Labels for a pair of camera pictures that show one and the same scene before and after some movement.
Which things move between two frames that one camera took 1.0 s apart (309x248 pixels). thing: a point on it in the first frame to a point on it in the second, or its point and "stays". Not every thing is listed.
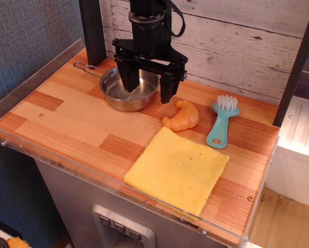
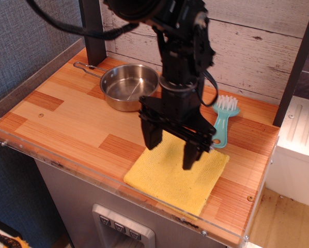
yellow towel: (180, 172) stays
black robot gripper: (151, 47) to (180, 111)
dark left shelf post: (93, 28) stays
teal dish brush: (226, 107) stays
